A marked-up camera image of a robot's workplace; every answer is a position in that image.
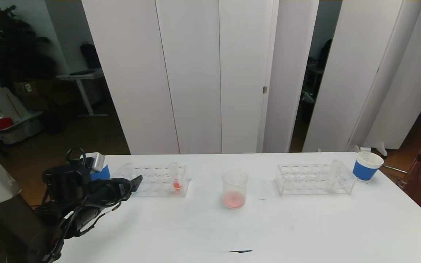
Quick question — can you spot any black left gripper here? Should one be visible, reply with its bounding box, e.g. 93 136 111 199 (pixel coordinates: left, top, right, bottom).
88 175 143 206

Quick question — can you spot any clear acrylic test tube rack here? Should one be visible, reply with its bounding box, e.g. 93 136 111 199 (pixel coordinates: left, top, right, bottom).
115 164 191 198
274 163 357 196

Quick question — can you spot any clear glass beaker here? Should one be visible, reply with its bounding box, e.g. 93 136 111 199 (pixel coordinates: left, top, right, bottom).
221 168 249 210

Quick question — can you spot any test tube with yellow pigment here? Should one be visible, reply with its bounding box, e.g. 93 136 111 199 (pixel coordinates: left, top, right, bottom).
324 160 343 193

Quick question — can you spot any blue and white paper cup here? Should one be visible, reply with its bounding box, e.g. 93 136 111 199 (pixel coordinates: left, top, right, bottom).
352 151 383 182
90 164 111 182

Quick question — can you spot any white partition panel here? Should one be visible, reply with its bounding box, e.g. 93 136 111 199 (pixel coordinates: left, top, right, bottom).
82 0 180 155
363 0 421 150
155 0 222 155
219 0 280 154
302 0 421 153
262 0 320 154

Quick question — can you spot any white office desk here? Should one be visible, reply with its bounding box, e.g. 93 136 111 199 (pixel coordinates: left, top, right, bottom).
56 69 109 118

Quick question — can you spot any white wheeled machine base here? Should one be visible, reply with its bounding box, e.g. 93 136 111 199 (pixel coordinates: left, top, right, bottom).
0 88 45 145

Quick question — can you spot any brown cardboard box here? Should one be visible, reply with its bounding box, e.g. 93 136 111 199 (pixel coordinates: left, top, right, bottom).
12 81 56 110

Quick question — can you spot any black backpack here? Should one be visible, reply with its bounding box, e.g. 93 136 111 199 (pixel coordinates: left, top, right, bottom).
80 42 102 70

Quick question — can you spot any dark green potted plant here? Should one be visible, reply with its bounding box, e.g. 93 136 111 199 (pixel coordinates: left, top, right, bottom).
0 0 56 88

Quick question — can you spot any grey metal floor rod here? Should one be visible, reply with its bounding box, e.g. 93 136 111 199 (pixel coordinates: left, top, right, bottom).
380 164 407 174

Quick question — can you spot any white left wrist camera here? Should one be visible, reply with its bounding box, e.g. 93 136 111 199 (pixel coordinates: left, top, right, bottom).
85 152 106 172

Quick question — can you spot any black left camera cable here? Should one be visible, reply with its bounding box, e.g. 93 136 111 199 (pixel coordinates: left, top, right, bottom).
66 147 87 168

